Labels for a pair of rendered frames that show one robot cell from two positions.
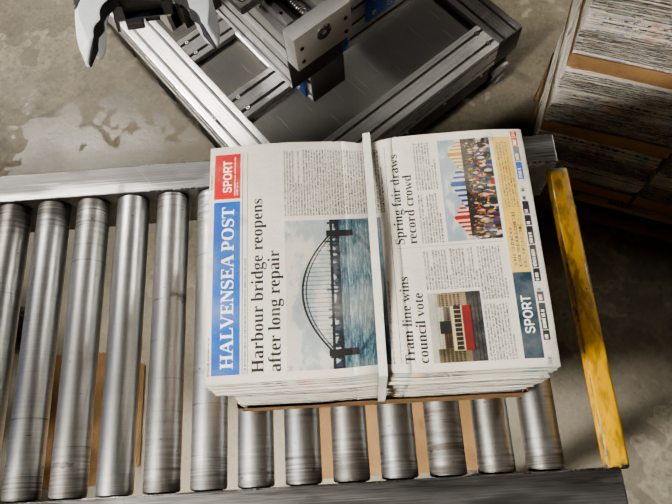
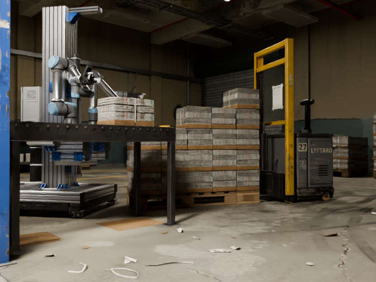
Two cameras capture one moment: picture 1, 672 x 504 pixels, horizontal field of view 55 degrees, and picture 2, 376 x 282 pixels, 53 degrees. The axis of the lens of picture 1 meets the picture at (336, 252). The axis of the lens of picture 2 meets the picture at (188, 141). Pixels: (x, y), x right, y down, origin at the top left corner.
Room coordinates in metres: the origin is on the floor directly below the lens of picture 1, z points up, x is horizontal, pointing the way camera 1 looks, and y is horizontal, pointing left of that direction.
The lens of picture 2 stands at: (-2.30, 1.88, 0.65)
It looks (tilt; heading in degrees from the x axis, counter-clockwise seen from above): 1 degrees up; 314
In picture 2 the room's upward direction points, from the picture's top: straight up
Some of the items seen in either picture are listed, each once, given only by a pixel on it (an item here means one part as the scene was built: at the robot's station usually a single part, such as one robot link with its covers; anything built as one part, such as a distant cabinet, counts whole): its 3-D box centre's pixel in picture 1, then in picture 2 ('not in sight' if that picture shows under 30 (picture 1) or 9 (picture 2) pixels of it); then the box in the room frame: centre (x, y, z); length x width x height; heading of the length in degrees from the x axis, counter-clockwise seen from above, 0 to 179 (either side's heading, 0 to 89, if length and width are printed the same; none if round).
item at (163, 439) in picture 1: (168, 333); not in sight; (0.28, 0.26, 0.77); 0.47 x 0.05 x 0.05; 175
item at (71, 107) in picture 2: not in sight; (69, 109); (0.98, 0.07, 0.98); 0.13 x 0.12 x 0.14; 96
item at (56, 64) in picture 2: not in sight; (57, 85); (0.96, 0.20, 1.19); 0.15 x 0.12 x 0.55; 96
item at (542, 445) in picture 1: (519, 309); not in sight; (0.23, -0.25, 0.77); 0.47 x 0.05 x 0.05; 175
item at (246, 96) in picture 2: not in sight; (240, 145); (0.34, -1.76, 0.65); 0.39 x 0.30 x 1.29; 153
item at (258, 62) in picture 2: not in sight; (258, 120); (0.44, -2.30, 0.97); 0.09 x 0.09 x 1.75; 63
